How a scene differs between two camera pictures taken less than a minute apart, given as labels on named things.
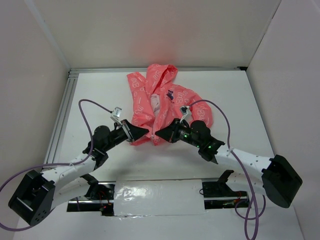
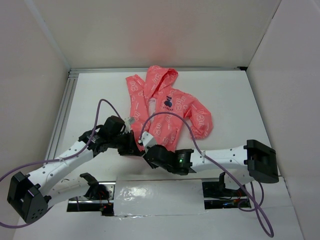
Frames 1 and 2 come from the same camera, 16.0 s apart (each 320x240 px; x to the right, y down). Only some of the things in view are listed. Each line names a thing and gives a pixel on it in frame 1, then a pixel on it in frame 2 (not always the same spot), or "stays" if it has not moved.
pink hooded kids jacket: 157,101 stays
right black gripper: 173,131 → 150,157
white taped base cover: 158,197 stays
